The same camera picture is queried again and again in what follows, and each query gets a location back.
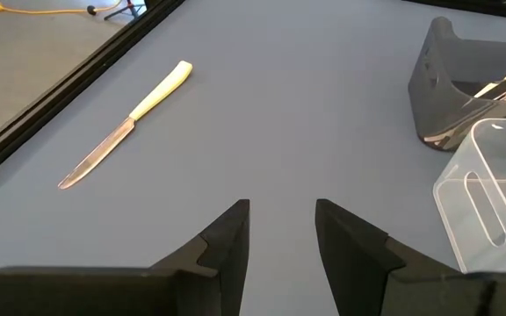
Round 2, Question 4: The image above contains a clear plastic bin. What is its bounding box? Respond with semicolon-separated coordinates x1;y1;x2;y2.
431;117;506;275

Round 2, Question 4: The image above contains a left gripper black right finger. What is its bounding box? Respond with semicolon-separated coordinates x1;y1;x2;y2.
314;198;506;316

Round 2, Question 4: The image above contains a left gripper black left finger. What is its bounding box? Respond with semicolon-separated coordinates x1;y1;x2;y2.
0;199;251;316

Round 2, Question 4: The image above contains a black plastic bin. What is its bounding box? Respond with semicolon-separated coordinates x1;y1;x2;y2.
408;16;506;153

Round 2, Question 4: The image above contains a black aluminium table frame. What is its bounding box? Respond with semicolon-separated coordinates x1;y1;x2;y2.
0;0;506;189

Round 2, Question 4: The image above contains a blue-grey table mat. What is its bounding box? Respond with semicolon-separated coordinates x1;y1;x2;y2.
0;0;506;316

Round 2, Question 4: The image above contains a pale yellow handled cutlery piece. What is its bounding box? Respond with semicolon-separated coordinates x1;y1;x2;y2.
473;80;506;100

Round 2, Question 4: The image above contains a black tripod stand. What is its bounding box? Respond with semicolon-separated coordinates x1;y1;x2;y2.
103;0;148;22

